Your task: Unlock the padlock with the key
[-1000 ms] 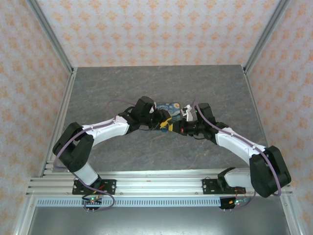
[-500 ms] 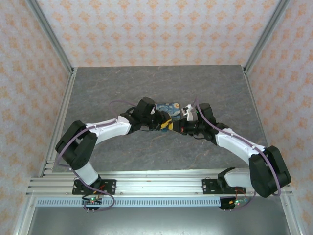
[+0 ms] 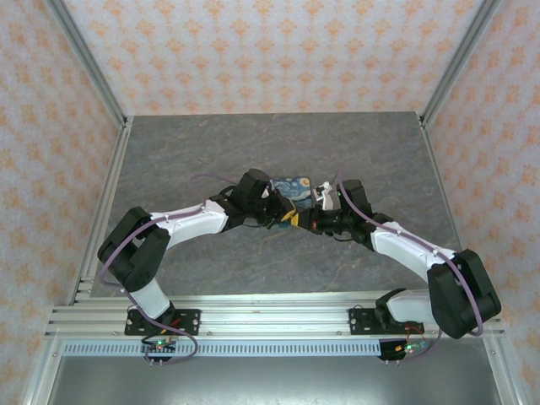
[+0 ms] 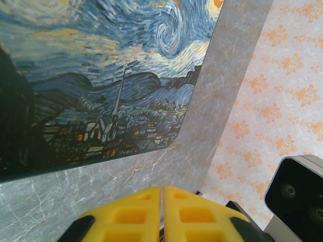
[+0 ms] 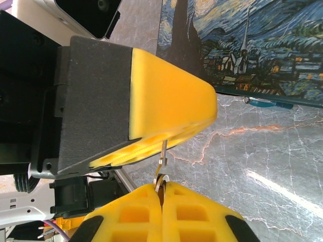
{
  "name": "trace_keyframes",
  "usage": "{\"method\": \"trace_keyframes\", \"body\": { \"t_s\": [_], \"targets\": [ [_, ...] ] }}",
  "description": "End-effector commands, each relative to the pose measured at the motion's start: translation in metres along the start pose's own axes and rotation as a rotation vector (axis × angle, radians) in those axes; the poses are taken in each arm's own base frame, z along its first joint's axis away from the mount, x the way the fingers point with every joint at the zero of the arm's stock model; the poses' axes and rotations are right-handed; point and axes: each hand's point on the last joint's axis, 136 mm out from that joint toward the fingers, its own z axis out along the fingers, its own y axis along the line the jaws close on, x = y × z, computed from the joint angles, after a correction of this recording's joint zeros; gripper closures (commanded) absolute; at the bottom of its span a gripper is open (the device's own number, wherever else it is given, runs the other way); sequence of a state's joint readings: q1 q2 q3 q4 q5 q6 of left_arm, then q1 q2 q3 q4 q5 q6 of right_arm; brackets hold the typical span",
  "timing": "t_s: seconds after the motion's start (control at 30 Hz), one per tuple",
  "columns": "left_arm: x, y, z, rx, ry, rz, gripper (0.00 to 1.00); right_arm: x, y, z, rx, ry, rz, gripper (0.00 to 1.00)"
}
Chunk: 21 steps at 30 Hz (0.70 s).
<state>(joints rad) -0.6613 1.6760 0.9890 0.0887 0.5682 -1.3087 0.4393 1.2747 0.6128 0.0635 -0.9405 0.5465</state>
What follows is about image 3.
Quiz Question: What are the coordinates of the slotted grey cable duct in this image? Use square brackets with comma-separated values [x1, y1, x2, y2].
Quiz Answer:
[62, 340, 383, 358]

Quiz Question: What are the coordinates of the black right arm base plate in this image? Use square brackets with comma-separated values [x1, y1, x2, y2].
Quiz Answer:
[348, 306, 423, 337]

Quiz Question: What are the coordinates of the grey metal panel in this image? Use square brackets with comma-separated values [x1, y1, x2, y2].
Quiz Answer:
[44, 354, 501, 405]

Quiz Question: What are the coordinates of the aluminium mounting rail beam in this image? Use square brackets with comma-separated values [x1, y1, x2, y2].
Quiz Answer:
[44, 294, 506, 338]

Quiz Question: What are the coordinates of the black controller board with LEDs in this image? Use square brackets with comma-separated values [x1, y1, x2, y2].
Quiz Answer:
[142, 337, 178, 366]
[377, 339, 429, 365]

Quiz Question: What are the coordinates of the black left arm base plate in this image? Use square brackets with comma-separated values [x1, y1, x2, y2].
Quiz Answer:
[124, 309, 202, 337]

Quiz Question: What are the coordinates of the aluminium frame leg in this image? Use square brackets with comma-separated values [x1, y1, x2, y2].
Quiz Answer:
[483, 337, 519, 405]
[23, 337, 64, 405]

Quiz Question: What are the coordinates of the blue starry night tin box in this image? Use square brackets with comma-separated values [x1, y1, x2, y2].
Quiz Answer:
[269, 175, 314, 213]

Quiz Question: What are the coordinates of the aluminium frame corner post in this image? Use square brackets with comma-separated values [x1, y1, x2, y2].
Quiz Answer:
[421, 0, 503, 127]
[44, 0, 130, 130]

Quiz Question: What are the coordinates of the aluminium table side rail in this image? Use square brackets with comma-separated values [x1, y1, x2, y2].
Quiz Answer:
[67, 116, 135, 305]
[418, 112, 481, 305]

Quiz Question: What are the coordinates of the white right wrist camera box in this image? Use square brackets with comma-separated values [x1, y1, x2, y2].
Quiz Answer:
[314, 181, 335, 211]

